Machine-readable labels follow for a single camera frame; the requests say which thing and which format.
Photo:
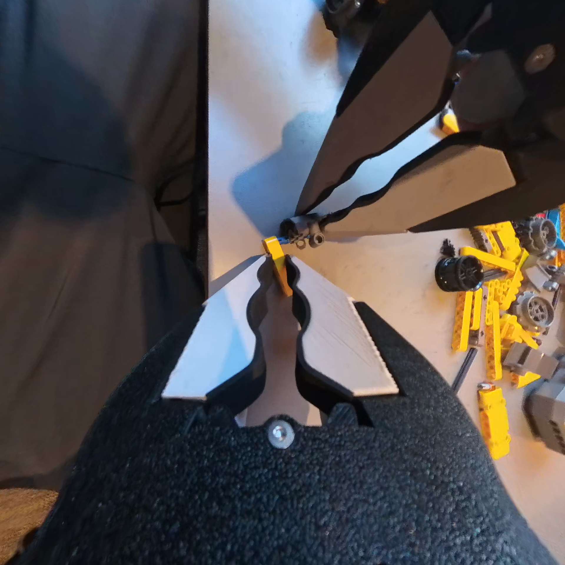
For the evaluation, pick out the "grey toy plate with blue pins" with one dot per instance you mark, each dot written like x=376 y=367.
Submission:
x=304 y=225

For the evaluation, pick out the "grey toy hub block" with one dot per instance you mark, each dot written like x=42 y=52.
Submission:
x=547 y=415

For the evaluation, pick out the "long yellow holed toy block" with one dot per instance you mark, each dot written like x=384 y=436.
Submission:
x=494 y=419

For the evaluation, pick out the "grey toy panel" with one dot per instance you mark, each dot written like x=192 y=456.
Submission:
x=529 y=359

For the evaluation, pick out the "grey toy wheel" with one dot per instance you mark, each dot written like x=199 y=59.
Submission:
x=534 y=309
x=540 y=234

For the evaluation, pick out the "pile of yellow toy beams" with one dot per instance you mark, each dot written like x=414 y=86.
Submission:
x=494 y=344

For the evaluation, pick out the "black toy axle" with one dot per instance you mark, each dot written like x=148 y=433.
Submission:
x=463 y=370

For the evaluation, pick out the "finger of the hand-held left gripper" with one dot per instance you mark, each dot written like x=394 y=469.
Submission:
x=441 y=194
x=388 y=101

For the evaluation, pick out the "short yellow toy beam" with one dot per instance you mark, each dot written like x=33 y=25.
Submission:
x=278 y=260

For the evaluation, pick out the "black spoked toy wheel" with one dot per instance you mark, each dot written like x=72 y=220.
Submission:
x=459 y=273

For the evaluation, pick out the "grey desk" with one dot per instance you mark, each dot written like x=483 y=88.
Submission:
x=247 y=88

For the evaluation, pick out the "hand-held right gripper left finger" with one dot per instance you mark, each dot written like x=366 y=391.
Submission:
x=216 y=348

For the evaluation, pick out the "yellow toy vehicle model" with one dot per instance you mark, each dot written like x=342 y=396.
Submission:
x=342 y=11

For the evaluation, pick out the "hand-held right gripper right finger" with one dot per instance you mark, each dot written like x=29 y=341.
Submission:
x=344 y=348

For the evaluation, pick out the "blue curved toy panel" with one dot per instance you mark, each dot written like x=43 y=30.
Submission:
x=559 y=229

